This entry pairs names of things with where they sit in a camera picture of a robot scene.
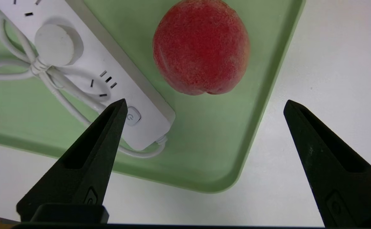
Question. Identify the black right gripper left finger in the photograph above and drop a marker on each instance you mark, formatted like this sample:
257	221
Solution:
90	171

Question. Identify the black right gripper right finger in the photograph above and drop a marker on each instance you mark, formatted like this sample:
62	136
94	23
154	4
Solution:
347	190

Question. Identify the red peach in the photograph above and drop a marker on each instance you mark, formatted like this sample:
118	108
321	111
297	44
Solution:
201	47

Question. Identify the light green plastic tray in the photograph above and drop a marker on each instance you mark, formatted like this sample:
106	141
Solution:
204	143

